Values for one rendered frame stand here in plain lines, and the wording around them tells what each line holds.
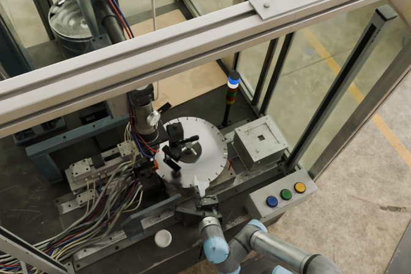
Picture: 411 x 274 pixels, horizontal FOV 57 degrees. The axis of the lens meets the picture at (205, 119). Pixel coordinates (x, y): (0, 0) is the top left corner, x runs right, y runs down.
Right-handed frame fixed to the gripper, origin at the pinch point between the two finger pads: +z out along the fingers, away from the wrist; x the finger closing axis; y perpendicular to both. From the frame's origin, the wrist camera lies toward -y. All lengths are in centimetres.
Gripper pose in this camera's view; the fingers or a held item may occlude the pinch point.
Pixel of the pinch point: (194, 191)
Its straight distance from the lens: 156.4
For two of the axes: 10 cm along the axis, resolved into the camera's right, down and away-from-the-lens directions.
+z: -1.8, -4.3, 8.8
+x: -0.6, -8.9, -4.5
